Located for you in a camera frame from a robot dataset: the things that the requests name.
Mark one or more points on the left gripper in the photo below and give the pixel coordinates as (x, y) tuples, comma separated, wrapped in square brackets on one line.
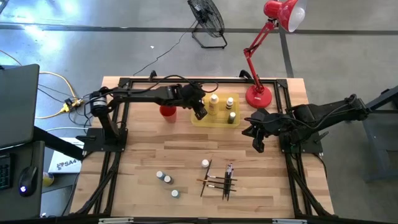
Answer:
[(189, 96)]

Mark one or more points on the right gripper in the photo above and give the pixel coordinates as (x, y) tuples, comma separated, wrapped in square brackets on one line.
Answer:
[(265, 126)]

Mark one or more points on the green paint bottle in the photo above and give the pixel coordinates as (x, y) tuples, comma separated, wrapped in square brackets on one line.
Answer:
[(231, 118)]

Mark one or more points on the large yellow paint bottle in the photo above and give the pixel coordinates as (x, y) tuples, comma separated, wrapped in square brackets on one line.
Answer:
[(213, 107)]

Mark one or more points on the white paint bottle black label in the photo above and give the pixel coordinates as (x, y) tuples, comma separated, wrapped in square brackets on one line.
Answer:
[(205, 163), (229, 104)]

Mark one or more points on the brush golden bristles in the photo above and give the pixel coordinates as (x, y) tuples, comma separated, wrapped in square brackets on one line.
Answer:
[(217, 182)]

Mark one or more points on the light blue paint bottle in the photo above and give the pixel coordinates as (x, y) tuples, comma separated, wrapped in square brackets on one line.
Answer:
[(160, 174)]

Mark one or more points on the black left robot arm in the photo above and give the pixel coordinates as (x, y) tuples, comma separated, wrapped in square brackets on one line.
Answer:
[(140, 95)]

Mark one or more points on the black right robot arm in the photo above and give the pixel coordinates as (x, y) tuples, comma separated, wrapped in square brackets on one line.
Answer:
[(326, 113)]

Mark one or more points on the dark blue paint bottle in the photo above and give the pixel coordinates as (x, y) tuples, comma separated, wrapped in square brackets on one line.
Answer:
[(168, 179)]

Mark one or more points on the teal paint bottle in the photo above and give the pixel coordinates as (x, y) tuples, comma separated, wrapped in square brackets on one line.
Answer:
[(175, 193)]

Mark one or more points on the red-orange plastic cup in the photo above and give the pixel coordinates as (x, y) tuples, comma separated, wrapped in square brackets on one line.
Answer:
[(168, 112)]

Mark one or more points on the yellow translucent plastic tray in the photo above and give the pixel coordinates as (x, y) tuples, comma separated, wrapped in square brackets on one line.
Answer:
[(217, 121)]

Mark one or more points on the red desk lamp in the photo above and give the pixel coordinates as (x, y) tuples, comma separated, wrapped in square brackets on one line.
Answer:
[(258, 96)]

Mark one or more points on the black table clamp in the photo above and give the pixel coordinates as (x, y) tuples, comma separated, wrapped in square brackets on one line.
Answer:
[(244, 74), (152, 75)]

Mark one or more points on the black-bristle brush silver ferrule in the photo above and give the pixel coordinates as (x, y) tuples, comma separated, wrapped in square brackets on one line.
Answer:
[(224, 188)]

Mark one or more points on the black floor fan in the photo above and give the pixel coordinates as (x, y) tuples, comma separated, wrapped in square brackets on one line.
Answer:
[(206, 15)]

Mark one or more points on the yellow power strip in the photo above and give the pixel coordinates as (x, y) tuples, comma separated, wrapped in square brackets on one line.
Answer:
[(66, 107)]

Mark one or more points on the grey side table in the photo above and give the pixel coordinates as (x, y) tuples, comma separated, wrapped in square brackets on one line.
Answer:
[(379, 140)]

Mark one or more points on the white cardboard box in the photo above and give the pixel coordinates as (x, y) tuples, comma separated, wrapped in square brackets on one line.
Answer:
[(66, 163)]

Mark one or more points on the yellow round object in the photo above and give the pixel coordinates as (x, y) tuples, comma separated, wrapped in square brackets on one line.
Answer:
[(48, 180)]

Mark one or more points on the dark grey monitor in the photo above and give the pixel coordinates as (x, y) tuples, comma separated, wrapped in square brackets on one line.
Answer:
[(18, 105)]

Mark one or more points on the black computer mouse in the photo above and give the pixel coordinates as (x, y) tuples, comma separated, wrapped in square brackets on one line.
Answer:
[(28, 180)]

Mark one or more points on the black keyboard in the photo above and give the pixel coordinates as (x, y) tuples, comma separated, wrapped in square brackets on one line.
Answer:
[(4, 174)]

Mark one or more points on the dark grey desk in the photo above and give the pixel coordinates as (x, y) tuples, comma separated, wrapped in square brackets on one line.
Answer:
[(18, 208)]

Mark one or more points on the black aluminium table frame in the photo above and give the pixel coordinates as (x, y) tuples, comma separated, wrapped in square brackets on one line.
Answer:
[(236, 81)]

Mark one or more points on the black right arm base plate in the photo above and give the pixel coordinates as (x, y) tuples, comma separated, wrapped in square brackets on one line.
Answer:
[(314, 146)]

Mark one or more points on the silver aluminium bracket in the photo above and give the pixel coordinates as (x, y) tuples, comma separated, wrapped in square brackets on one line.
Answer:
[(289, 221), (115, 221)]

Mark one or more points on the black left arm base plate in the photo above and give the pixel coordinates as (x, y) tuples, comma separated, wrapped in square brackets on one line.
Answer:
[(93, 144)]

